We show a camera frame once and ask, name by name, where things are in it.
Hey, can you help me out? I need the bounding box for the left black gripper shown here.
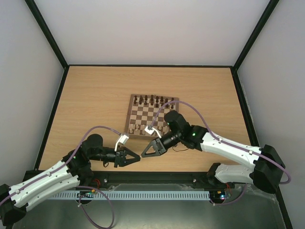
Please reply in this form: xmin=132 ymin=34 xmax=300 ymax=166
xmin=91 ymin=145 xmax=141 ymax=167

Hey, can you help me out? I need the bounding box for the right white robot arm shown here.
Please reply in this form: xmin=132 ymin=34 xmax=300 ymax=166
xmin=127 ymin=111 xmax=285 ymax=194

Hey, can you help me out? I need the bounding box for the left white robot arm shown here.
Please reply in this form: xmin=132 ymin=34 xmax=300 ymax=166
xmin=0 ymin=134 xmax=141 ymax=226

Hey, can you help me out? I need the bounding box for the wooden chess board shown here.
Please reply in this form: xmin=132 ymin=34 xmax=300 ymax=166
xmin=124 ymin=94 xmax=179 ymax=141

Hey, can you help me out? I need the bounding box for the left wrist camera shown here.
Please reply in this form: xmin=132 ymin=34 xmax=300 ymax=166
xmin=114 ymin=134 xmax=129 ymax=152

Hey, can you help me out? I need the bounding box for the black enclosure frame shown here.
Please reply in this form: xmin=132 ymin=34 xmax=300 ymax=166
xmin=4 ymin=0 xmax=294 ymax=229

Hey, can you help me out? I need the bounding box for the white slotted cable duct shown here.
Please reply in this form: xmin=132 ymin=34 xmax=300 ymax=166
xmin=49 ymin=190 xmax=210 ymax=201

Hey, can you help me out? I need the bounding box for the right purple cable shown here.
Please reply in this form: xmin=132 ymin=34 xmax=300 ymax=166
xmin=150 ymin=100 xmax=293 ymax=207

